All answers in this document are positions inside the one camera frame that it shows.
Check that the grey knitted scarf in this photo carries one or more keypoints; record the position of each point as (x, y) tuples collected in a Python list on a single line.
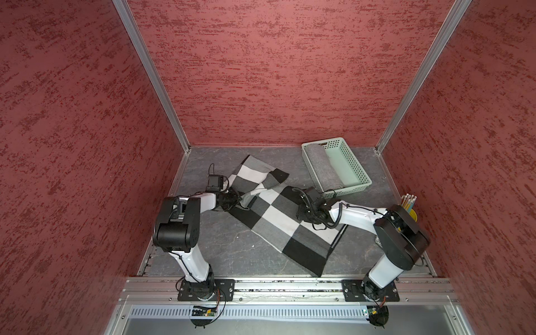
[(327, 175)]

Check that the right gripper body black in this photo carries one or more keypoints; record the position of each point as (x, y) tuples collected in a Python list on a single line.
[(308, 213)]

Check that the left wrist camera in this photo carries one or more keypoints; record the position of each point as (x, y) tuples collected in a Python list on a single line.
[(216, 183)]

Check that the aluminium front rail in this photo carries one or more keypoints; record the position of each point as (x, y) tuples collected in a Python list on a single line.
[(406, 291)]

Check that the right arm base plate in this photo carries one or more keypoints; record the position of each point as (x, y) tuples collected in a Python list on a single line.
[(357, 291)]

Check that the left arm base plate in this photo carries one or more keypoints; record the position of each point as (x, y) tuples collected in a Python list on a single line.
[(210, 291)]

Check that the light green plastic basket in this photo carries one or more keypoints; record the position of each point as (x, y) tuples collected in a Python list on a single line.
[(349, 169)]

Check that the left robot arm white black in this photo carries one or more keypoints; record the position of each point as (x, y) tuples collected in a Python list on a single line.
[(177, 232)]

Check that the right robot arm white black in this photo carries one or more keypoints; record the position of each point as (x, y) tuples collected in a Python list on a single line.
[(402, 240)]

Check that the black white checkered scarf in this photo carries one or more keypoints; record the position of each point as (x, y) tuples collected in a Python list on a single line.
[(269, 207)]

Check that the yellow pencil cup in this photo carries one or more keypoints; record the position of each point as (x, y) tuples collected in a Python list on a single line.
[(413, 214)]

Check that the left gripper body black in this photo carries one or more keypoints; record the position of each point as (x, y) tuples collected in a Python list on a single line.
[(229, 199)]

